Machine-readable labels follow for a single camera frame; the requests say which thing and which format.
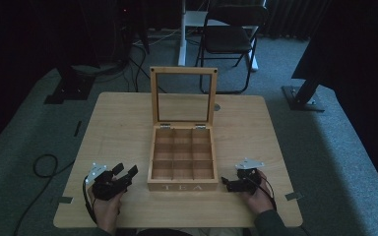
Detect hand-held gripper black cable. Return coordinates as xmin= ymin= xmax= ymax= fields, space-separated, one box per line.
xmin=247 ymin=175 xmax=278 ymax=211
xmin=82 ymin=175 xmax=98 ymax=225

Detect wooden tea box with lid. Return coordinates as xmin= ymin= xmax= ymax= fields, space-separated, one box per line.
xmin=147 ymin=66 xmax=220 ymax=193

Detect black folding chair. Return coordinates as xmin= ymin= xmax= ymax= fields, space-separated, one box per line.
xmin=195 ymin=3 xmax=270 ymax=95

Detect black slanted stand with base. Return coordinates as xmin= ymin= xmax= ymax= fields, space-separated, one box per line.
xmin=281 ymin=32 xmax=327 ymax=113

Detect person's left hand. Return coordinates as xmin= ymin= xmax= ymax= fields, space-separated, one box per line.
xmin=88 ymin=187 xmax=126 ymax=232

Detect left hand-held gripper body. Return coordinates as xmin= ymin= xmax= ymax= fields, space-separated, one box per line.
xmin=86 ymin=162 xmax=130 ymax=202

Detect right hand-held gripper black cable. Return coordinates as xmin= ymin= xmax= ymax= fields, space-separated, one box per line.
xmin=247 ymin=175 xmax=278 ymax=211

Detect black cables by stand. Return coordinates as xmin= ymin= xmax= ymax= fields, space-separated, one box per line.
xmin=93 ymin=28 xmax=166 ymax=94

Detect black stand with flat base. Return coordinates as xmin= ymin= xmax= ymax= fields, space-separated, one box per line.
xmin=43 ymin=63 xmax=96 ymax=105

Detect black looped floor cable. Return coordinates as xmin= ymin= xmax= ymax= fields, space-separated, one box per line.
xmin=12 ymin=153 xmax=77 ymax=236

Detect left hand-held gripper black cable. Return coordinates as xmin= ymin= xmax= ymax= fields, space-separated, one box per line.
xmin=82 ymin=175 xmax=98 ymax=225

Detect small black stick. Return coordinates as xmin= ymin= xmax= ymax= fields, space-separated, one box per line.
xmin=73 ymin=120 xmax=83 ymax=138

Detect person's dark clothing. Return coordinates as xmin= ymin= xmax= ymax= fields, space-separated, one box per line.
xmin=115 ymin=227 xmax=254 ymax=236

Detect grey tape strip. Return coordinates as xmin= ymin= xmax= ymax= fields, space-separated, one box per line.
xmin=283 ymin=191 xmax=305 ymax=202
xmin=57 ymin=196 xmax=75 ymax=206

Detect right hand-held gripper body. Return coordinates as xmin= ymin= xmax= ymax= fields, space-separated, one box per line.
xmin=229 ymin=157 xmax=266 ymax=194

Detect person's right hand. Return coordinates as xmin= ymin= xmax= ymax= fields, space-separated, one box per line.
xmin=240 ymin=168 xmax=276 ymax=216

